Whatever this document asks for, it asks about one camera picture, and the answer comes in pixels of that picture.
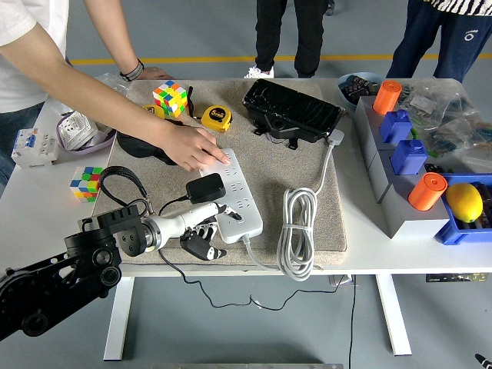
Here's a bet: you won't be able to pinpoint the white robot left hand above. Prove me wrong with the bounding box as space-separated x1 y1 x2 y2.
153 202 244 263

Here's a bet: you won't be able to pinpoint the person's left hand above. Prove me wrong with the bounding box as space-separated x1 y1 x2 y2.
132 65 175 81

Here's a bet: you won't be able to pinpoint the person's right hand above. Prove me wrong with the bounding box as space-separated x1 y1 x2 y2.
163 125 231 173

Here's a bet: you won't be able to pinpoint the thin black adapter cord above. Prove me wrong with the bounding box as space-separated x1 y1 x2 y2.
157 194 343 311

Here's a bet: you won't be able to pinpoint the black power adapter plug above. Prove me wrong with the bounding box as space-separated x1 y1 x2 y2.
185 172 227 204

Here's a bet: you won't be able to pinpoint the white power strip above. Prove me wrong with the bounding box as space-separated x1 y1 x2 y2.
199 148 264 244

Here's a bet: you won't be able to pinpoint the white three-pin plug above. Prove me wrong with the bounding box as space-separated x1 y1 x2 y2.
327 128 346 148

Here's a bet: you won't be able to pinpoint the black grey wristband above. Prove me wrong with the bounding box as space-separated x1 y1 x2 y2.
118 58 145 81

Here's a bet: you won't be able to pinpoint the colourful puzzle cube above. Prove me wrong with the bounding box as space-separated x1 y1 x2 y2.
69 165 105 202
152 79 188 118

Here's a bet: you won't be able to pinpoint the yellow tape measure 5m print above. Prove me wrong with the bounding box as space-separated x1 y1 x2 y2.
186 86 234 134

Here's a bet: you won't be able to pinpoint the black fabric pouch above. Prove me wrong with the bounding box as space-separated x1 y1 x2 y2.
116 119 185 166

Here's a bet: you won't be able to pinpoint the grey-brown mat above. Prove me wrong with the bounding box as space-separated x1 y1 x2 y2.
91 78 349 270

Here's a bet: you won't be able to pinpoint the black table control panel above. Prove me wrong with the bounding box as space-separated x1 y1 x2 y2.
425 272 484 284

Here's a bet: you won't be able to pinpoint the white table leg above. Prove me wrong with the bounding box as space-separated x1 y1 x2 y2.
102 274 135 361
374 274 413 357

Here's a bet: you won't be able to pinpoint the white shoe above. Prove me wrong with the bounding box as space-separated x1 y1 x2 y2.
244 65 276 80

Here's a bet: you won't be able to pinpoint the black glossy wrapped device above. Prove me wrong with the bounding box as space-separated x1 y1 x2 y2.
241 78 346 151

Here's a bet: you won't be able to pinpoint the person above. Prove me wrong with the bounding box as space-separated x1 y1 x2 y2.
244 0 334 80
386 0 492 83
0 0 231 185

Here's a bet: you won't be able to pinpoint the blue plastic bin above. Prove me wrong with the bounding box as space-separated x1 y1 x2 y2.
434 172 492 246

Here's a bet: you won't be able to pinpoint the white circuit breaker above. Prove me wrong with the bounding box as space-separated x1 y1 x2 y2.
10 128 59 168

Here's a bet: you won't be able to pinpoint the yellow lemon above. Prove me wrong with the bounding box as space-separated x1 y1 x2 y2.
444 182 484 224

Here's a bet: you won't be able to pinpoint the light blue bowl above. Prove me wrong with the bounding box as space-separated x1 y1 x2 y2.
337 72 385 108

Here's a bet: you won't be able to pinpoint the grey box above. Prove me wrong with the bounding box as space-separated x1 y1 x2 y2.
352 95 414 170
367 148 451 240

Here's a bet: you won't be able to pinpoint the dark electronic parts packets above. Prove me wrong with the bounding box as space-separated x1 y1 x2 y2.
341 75 380 97

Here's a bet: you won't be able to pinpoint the orange cylinder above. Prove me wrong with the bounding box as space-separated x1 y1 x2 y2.
372 79 404 115
407 172 449 212

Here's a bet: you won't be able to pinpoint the blue block with knob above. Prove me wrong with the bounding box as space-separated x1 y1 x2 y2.
379 109 413 146
390 138 428 176

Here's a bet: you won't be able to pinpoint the clear bag of green parts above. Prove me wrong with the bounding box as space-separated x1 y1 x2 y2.
426 115 492 174

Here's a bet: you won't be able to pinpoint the clear bag with white label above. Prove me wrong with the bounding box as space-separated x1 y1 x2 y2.
399 78 481 128

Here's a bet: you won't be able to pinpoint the white power strip cable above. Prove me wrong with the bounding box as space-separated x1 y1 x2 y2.
240 142 334 284

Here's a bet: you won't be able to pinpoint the black hanging cable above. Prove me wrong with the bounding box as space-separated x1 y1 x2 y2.
347 274 357 369

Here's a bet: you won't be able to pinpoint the grey under-table bracket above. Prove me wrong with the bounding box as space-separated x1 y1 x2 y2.
328 274 357 288

